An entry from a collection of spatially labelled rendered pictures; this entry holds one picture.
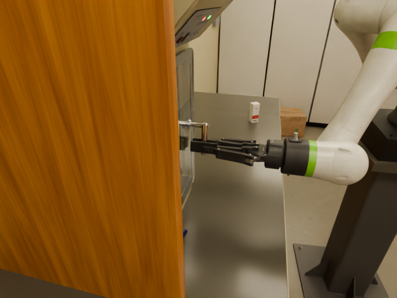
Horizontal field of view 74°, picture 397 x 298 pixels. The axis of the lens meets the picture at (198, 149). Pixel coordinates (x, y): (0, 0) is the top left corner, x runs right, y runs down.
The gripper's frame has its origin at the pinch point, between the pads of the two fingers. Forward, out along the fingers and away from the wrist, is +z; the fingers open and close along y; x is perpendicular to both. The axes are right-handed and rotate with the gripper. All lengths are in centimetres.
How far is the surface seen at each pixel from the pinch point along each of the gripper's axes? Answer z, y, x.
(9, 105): 20.0, 36.4, -17.2
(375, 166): -60, -41, 17
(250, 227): -15.1, 3.9, 21.1
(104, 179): 7.3, 35.1, -7.0
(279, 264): -22.5, 13.7, 22.4
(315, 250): -61, -89, 102
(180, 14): -2.6, 30.0, -29.3
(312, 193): -68, -154, 95
